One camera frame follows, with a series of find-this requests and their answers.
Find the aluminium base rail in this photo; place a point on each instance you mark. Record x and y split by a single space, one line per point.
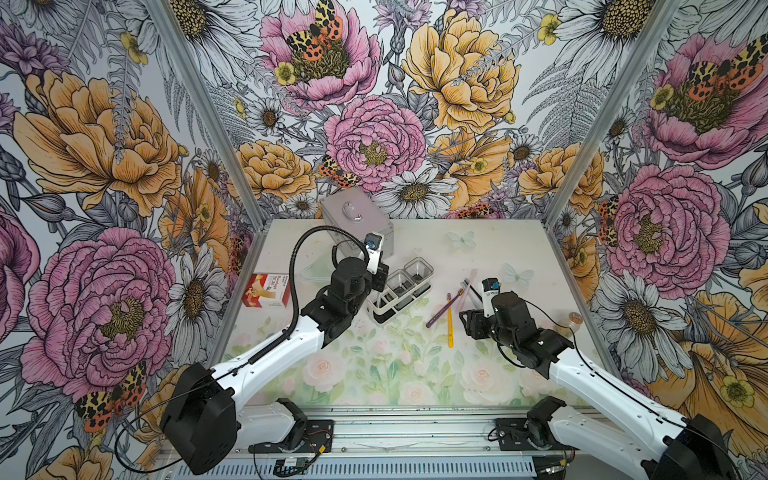
409 443

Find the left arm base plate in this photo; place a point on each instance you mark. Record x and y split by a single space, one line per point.
306 438

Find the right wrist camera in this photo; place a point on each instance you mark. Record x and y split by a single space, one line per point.
490 288

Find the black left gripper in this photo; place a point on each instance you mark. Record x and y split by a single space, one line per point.
380 278

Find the yellow toothbrush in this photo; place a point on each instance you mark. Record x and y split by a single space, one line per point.
449 321

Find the red bandage box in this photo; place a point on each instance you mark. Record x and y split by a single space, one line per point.
267 290

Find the black toothbrush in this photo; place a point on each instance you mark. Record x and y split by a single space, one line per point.
472 293

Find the white clear toothbrush holder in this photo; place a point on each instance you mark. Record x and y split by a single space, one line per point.
403 288

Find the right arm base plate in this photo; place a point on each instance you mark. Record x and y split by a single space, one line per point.
513 434

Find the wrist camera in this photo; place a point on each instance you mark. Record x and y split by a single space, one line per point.
373 243
490 288

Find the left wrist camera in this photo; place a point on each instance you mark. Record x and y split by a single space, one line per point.
373 243

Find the silver aluminium first aid case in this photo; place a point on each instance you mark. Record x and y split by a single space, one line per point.
353 210

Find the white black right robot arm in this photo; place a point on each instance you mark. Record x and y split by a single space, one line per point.
638 436

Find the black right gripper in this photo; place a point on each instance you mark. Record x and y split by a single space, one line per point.
474 326

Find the purple toothbrush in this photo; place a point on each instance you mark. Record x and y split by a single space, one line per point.
459 295

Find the pink toothbrush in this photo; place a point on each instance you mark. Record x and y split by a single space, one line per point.
466 303

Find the aluminium frame post right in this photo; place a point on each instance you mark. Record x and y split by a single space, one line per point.
650 36

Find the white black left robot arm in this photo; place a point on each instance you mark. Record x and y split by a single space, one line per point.
204 421

